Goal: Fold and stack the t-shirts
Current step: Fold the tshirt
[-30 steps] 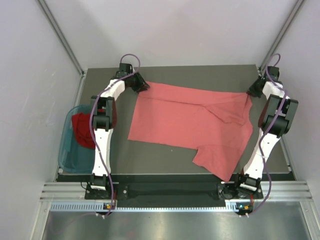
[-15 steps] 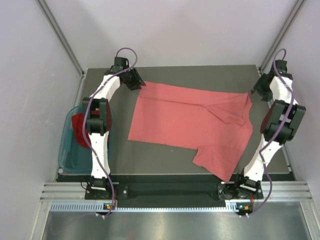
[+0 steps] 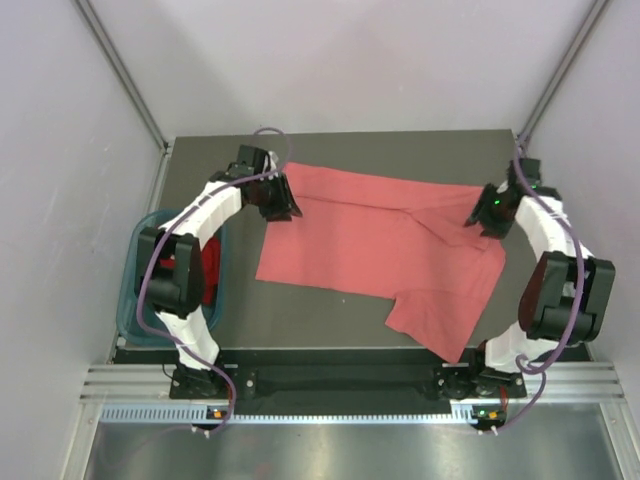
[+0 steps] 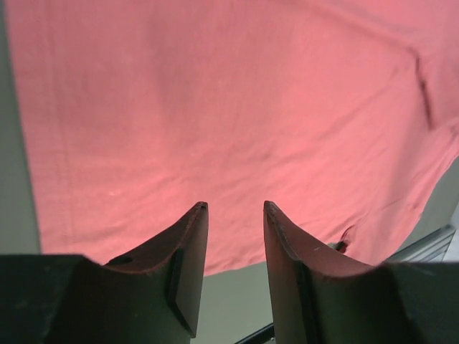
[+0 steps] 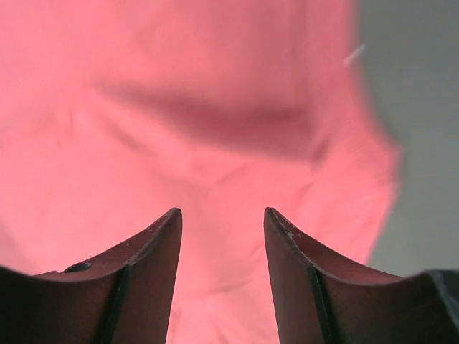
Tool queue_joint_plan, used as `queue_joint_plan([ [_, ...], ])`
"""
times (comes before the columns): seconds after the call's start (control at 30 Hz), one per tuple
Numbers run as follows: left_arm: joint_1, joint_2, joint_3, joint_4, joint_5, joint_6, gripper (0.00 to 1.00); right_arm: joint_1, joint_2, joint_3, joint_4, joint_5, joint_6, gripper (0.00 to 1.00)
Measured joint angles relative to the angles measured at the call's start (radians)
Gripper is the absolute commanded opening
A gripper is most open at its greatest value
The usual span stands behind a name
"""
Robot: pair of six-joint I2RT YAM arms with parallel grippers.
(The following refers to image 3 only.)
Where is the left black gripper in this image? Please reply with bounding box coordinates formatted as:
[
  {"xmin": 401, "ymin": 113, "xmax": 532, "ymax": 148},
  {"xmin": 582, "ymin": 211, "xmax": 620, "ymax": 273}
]
[{"xmin": 249, "ymin": 172, "xmax": 301, "ymax": 222}]

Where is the pink t shirt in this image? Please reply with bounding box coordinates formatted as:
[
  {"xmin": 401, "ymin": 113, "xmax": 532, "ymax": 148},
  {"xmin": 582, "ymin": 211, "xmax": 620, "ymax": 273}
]
[{"xmin": 256, "ymin": 163, "xmax": 506, "ymax": 363}]

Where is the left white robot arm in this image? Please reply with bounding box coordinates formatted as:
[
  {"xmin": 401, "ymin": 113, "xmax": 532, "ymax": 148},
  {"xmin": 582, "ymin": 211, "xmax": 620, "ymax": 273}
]
[{"xmin": 135, "ymin": 145, "xmax": 302, "ymax": 397}]

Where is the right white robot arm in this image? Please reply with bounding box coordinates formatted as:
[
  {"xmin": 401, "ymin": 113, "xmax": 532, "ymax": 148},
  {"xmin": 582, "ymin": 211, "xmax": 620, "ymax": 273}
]
[{"xmin": 465, "ymin": 157, "xmax": 616, "ymax": 396}]

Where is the dark red t shirt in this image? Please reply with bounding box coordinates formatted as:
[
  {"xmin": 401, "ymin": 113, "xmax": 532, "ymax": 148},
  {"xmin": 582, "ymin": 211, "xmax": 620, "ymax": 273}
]
[{"xmin": 159, "ymin": 235, "xmax": 222, "ymax": 310}]

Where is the teal plastic basket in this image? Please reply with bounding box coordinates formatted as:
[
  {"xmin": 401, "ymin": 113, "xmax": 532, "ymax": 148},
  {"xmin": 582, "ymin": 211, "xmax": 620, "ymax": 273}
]
[{"xmin": 116, "ymin": 209, "xmax": 230, "ymax": 348}]

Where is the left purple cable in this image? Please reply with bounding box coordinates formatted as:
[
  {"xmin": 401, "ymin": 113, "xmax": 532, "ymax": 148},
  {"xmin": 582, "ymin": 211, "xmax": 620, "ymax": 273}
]
[{"xmin": 134, "ymin": 125, "xmax": 294, "ymax": 434}]

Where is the purple cable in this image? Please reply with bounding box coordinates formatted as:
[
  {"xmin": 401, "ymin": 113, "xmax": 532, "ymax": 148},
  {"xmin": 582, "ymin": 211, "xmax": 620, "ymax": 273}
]
[
  {"xmin": 134, "ymin": 125, "xmax": 294, "ymax": 434},
  {"xmin": 474, "ymin": 134, "xmax": 586, "ymax": 435}
]

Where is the right aluminium frame post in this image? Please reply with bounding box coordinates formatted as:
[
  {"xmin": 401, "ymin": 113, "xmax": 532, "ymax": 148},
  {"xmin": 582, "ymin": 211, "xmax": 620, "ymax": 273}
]
[{"xmin": 515, "ymin": 0, "xmax": 612, "ymax": 150}]

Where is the aluminium frame post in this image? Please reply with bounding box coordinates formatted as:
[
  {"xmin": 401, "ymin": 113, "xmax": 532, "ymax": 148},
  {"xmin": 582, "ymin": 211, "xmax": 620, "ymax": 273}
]
[
  {"xmin": 71, "ymin": 0, "xmax": 169, "ymax": 152},
  {"xmin": 515, "ymin": 0, "xmax": 612, "ymax": 150}
]

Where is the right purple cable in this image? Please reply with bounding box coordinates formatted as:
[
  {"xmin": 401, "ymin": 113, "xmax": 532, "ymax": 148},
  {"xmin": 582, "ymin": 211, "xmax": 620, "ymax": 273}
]
[{"xmin": 474, "ymin": 134, "xmax": 586, "ymax": 435}]

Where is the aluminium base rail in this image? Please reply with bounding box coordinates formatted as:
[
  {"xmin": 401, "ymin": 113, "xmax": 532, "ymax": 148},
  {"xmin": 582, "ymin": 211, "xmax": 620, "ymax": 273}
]
[{"xmin": 80, "ymin": 362, "xmax": 625, "ymax": 404}]

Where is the slotted cable duct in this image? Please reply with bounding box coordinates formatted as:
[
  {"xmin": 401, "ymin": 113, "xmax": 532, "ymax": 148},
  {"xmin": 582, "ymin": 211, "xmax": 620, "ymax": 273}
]
[{"xmin": 100, "ymin": 404, "xmax": 504, "ymax": 426}]

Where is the left aluminium frame post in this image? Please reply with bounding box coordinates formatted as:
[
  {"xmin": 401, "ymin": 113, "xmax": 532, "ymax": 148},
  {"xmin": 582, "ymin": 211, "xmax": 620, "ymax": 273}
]
[{"xmin": 71, "ymin": 0, "xmax": 169, "ymax": 152}]

